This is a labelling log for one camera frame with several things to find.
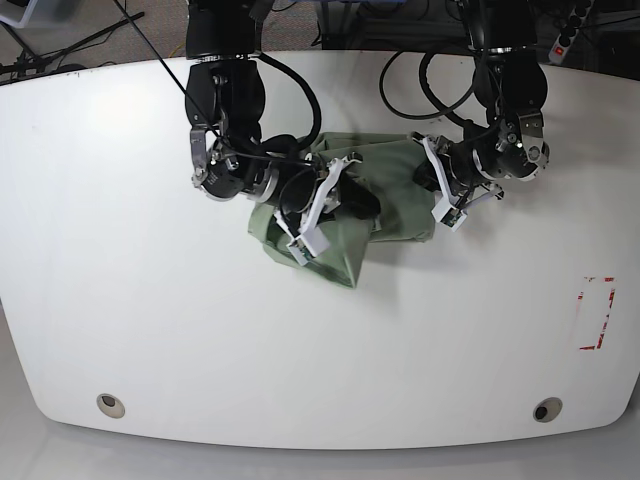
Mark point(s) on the white power strip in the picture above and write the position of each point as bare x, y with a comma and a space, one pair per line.
569, 32

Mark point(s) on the left table grommet hole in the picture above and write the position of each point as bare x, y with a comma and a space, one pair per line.
110, 406

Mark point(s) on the table grommet hole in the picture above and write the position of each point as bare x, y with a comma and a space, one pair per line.
110, 406
547, 410

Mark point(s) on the black tripod stand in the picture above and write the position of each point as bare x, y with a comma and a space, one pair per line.
29, 64

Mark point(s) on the red tape rectangle marking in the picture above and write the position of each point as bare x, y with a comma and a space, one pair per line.
593, 310

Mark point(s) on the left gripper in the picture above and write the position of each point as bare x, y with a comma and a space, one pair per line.
467, 185

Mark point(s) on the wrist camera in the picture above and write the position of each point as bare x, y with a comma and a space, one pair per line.
307, 246
447, 214

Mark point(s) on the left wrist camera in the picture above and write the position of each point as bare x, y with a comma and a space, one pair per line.
447, 214

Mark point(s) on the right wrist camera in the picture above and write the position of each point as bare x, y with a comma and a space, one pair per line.
307, 246

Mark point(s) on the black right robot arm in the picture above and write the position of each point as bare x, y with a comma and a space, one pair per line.
225, 99

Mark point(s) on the green T-shirt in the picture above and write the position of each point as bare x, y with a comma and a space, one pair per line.
389, 161

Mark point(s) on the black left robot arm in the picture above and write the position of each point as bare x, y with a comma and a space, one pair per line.
512, 87

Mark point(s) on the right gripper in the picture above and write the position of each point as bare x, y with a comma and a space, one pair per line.
326, 188

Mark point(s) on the right table grommet hole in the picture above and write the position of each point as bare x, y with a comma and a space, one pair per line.
547, 410

